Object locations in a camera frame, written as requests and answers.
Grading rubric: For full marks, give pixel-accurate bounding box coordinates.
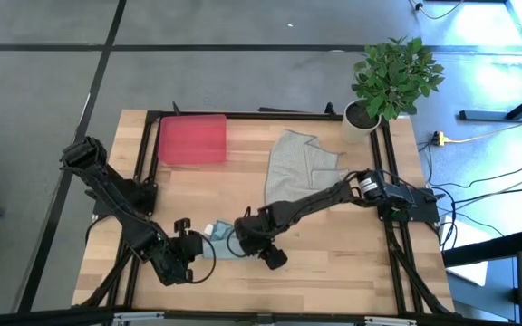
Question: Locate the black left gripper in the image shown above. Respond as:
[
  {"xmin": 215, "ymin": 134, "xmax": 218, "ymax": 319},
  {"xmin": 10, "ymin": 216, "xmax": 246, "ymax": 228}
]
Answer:
[{"xmin": 151, "ymin": 217, "xmax": 206, "ymax": 287}]

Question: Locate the teal microfiber towel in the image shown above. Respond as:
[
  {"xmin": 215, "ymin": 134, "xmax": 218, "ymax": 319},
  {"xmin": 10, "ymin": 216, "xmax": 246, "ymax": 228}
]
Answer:
[{"xmin": 200, "ymin": 219, "xmax": 265, "ymax": 262}]

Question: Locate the black desk beam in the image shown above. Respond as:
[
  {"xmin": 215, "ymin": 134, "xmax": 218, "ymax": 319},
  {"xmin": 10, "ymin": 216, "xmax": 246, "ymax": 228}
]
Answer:
[{"xmin": 441, "ymin": 228, "xmax": 522, "ymax": 269}]

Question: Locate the white plant pot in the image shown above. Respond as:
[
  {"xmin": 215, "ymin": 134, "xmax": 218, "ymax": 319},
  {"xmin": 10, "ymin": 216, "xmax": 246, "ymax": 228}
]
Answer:
[{"xmin": 341, "ymin": 99, "xmax": 383, "ymax": 145}]

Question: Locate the black desk foot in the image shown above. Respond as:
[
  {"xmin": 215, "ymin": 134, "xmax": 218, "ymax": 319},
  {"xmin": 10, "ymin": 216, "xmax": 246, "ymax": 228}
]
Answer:
[{"xmin": 459, "ymin": 82, "xmax": 522, "ymax": 123}]

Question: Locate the black floor cable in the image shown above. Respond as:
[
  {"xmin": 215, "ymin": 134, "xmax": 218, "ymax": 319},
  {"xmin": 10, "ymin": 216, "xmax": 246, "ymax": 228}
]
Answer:
[{"xmin": 417, "ymin": 142, "xmax": 522, "ymax": 192}]

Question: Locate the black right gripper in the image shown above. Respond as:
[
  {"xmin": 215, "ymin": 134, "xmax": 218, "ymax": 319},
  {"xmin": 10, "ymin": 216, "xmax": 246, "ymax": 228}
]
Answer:
[{"xmin": 233, "ymin": 204, "xmax": 290, "ymax": 272}]

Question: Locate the black aluminium table frame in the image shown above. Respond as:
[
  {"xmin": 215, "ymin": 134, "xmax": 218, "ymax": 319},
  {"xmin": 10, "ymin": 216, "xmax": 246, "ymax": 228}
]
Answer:
[{"xmin": 72, "ymin": 101, "xmax": 457, "ymax": 318}]

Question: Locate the cable with black plug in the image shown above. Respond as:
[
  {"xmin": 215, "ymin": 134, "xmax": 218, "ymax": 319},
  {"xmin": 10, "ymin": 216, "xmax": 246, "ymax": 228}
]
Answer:
[{"xmin": 408, "ymin": 0, "xmax": 465, "ymax": 21}]

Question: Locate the black crossbeam with brackets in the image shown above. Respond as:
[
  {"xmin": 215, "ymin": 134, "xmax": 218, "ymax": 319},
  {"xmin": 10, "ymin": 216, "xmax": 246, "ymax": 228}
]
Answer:
[{"xmin": 0, "ymin": 306, "xmax": 522, "ymax": 326}]

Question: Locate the green leafy plant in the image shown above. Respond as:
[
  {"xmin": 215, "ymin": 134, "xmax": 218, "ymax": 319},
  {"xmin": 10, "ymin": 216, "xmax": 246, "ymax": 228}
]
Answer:
[{"xmin": 350, "ymin": 35, "xmax": 446, "ymax": 122}]

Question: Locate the yellow hanging power cord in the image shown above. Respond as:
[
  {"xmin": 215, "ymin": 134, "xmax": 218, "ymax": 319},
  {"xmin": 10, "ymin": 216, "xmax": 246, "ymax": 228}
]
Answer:
[{"xmin": 444, "ymin": 110, "xmax": 522, "ymax": 144}]

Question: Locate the pink plastic basket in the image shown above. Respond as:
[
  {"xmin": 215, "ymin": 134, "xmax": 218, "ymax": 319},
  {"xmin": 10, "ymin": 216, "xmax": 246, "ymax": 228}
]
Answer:
[{"xmin": 158, "ymin": 113, "xmax": 229, "ymax": 167}]

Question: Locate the grey waffle microfiber towel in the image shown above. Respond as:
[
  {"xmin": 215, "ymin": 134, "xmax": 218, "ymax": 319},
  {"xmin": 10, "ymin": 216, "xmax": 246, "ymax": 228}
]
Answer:
[{"xmin": 264, "ymin": 129, "xmax": 351, "ymax": 206}]

